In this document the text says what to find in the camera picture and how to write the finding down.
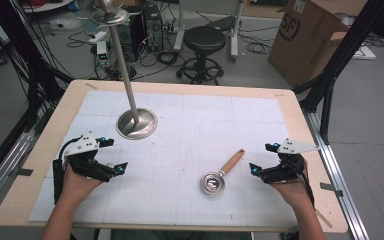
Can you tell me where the person's right hand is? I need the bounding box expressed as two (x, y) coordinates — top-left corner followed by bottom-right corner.
(269, 159), (315, 210)

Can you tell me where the silver metal stand with hooks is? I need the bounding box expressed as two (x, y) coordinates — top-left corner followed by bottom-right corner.
(77, 0), (159, 141)

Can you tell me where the aluminium rail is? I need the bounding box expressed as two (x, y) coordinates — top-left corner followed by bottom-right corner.
(304, 109), (370, 240)
(0, 130), (37, 218)

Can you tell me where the dark computer tower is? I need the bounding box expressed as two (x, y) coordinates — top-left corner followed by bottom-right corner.
(115, 6), (146, 63)

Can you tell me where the black metal frame with cables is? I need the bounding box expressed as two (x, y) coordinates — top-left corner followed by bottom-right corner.
(0, 0), (75, 133)

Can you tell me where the light wooden table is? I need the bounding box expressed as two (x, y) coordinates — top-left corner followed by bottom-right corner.
(0, 79), (350, 234)

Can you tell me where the black round stool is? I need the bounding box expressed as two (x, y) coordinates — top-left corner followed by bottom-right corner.
(176, 25), (227, 86)

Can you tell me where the white stand leg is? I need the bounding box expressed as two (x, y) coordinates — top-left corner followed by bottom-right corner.
(173, 0), (185, 52)
(230, 0), (246, 63)

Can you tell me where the metal spoon with wooden handle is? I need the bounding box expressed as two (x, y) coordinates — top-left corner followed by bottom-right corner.
(199, 148), (247, 197)

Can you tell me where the white device with green display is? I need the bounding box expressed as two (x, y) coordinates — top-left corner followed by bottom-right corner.
(96, 40), (110, 68)

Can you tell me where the tan tape strip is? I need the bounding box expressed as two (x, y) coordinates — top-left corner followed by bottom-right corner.
(314, 208), (333, 230)

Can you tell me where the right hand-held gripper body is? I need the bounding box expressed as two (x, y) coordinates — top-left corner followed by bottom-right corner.
(260, 138), (321, 185)

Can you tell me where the white power strip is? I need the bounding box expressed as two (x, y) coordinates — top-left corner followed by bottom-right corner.
(87, 31), (109, 45)

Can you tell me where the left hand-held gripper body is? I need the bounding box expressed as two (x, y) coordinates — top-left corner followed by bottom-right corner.
(61, 132), (115, 184)

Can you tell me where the white grid mat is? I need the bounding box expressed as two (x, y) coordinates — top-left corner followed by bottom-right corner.
(27, 90), (300, 228)

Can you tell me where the large cardboard box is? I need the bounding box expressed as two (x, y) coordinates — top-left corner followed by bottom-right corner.
(267, 0), (370, 89)

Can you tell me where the coiled black cable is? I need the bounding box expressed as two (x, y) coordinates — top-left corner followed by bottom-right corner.
(156, 50), (180, 66)
(245, 40), (273, 56)

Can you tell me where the person's left hand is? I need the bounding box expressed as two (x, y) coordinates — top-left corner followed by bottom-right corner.
(59, 164), (104, 205)

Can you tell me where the black computer tower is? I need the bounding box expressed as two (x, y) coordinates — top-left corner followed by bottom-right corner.
(141, 3), (165, 53)

